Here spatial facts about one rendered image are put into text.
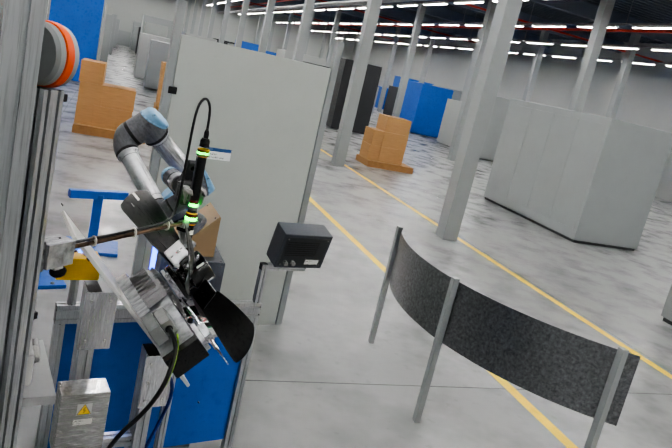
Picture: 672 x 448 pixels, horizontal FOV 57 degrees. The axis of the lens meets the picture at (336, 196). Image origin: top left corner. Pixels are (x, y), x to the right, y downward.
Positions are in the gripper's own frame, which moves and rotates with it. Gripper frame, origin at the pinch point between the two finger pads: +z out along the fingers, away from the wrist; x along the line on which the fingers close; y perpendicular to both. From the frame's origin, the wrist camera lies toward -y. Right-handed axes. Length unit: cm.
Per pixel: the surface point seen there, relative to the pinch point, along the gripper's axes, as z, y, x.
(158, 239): 3.7, 17.1, 12.6
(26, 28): 126, -48, 72
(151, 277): 9.1, 29.1, 14.5
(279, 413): -72, 146, -101
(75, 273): -35, 45, 30
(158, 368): 15, 61, 8
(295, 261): -36, 38, -67
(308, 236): -32, 24, -69
